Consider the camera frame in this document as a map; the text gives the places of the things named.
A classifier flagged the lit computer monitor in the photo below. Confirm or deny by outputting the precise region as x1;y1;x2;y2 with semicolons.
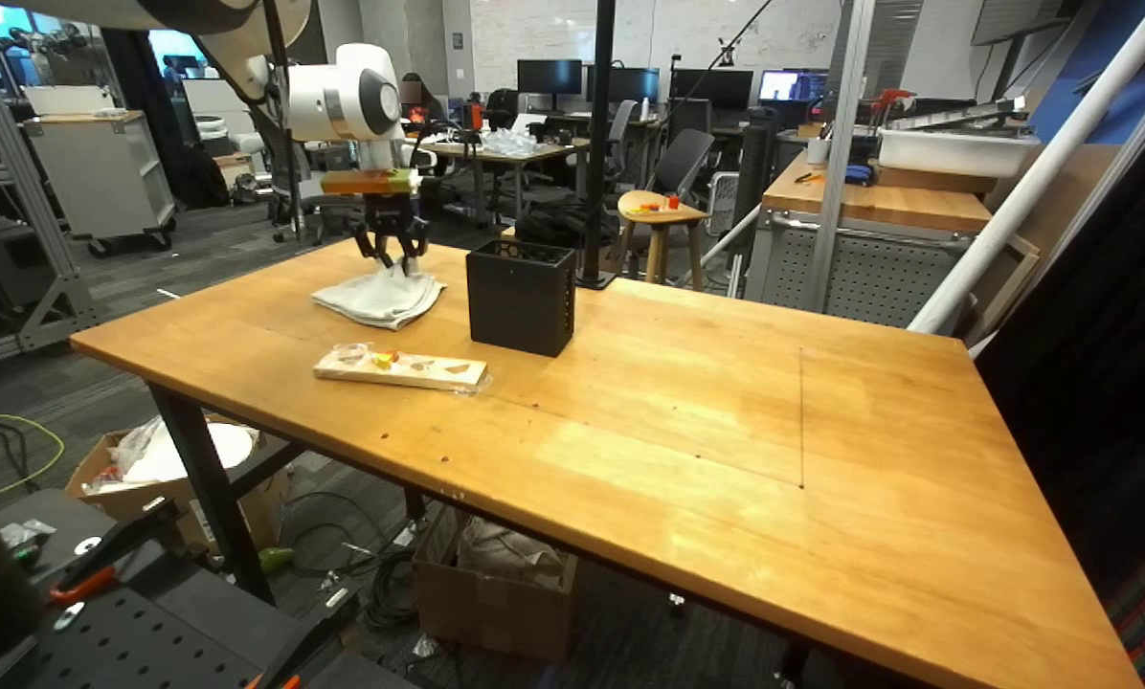
755;64;835;108

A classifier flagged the yellow floor cable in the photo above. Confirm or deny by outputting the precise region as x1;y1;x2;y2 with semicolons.
0;412;73;494

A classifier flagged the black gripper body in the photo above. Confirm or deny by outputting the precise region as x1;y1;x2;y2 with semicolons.
348;192;433;252

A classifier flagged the seated person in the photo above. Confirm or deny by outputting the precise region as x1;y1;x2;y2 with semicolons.
395;68;449;141

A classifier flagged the black office chair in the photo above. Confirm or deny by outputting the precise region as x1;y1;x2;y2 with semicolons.
650;128;715;194

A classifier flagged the white terry cloth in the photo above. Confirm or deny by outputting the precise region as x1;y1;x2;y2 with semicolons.
309;259;449;335

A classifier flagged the white plastic bin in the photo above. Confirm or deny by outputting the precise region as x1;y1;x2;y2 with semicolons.
874;123;1045;184

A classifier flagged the white pole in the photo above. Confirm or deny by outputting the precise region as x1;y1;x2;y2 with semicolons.
909;0;1145;338

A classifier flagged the orange handled tool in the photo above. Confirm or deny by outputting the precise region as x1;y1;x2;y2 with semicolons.
46;562;122;609

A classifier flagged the grey metal shelf frame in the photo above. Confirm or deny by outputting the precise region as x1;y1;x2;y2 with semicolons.
0;92;104;377

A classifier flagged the round wooden stool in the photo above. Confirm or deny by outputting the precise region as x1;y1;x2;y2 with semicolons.
611;189;712;291

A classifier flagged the blue panel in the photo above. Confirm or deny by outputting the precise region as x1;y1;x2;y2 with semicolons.
1025;0;1145;145

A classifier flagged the cardboard box with plastic bag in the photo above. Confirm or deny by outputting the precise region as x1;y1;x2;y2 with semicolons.
65;412;298;560

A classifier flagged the brown cardboard box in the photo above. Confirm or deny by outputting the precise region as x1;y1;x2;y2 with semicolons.
411;509;582;666

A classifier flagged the black curtain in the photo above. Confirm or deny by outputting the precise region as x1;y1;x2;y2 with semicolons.
967;100;1145;604

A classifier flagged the black perforated panel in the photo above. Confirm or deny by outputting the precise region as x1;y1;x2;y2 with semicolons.
6;571;355;689

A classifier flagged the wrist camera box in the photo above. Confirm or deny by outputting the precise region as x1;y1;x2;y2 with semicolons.
318;169;417;202

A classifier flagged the black metal table leg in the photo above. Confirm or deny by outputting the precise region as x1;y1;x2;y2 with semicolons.
147;379;278;604

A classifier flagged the white rolling cabinet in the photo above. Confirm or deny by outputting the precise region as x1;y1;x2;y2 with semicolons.
19;86;181;252

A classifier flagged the grey metal pole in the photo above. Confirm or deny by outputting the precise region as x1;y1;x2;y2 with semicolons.
808;0;882;319

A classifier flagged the black vertical pole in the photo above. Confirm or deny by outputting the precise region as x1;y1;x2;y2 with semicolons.
578;0;619;291

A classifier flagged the wooden workbench with drawers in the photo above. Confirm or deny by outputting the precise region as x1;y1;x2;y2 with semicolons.
739;145;1043;338

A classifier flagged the wooden shape puzzle board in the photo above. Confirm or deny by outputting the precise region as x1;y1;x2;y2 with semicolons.
309;341;491;398

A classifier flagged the dark computer monitor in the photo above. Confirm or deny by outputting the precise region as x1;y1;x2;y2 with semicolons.
666;64;755;115
513;53;591;100

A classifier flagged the black perforated box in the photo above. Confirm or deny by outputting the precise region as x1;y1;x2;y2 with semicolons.
463;236;582;360

